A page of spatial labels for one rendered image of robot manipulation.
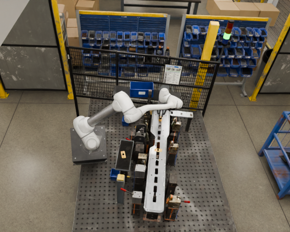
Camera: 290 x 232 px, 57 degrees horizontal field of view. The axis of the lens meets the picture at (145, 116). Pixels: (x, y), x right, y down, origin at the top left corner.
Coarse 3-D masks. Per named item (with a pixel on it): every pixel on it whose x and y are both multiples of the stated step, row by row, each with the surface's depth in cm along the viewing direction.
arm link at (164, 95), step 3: (162, 90) 290; (165, 90) 290; (159, 93) 295; (162, 93) 290; (165, 93) 289; (168, 93) 293; (159, 96) 295; (162, 96) 291; (165, 96) 290; (168, 96) 290; (159, 99) 299; (162, 99) 293; (165, 99) 291; (162, 102) 298; (165, 102) 296
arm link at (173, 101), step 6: (174, 96) 290; (168, 102) 285; (174, 102) 283; (180, 102) 285; (138, 108) 262; (144, 108) 266; (150, 108) 272; (156, 108) 275; (162, 108) 277; (168, 108) 281
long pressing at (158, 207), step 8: (152, 112) 333; (160, 112) 334; (168, 112) 335; (152, 120) 323; (168, 120) 325; (152, 128) 314; (160, 128) 314; (168, 128) 316; (160, 136) 306; (160, 144) 297; (152, 152) 288; (160, 152) 289; (152, 160) 281; (160, 160) 282; (152, 168) 274; (160, 168) 274; (152, 176) 267; (160, 176) 268; (152, 184) 261; (160, 184) 261; (152, 192) 254; (160, 192) 255; (152, 200) 248; (160, 200) 249; (144, 208) 242; (152, 208) 243; (160, 208) 243
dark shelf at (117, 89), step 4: (116, 88) 357; (120, 88) 358; (124, 88) 359; (128, 88) 359; (116, 92) 352; (128, 92) 354; (156, 92) 358; (172, 92) 360; (176, 92) 360; (112, 96) 348; (156, 96) 351; (176, 96) 354; (144, 100) 348; (152, 100) 346; (156, 100) 346
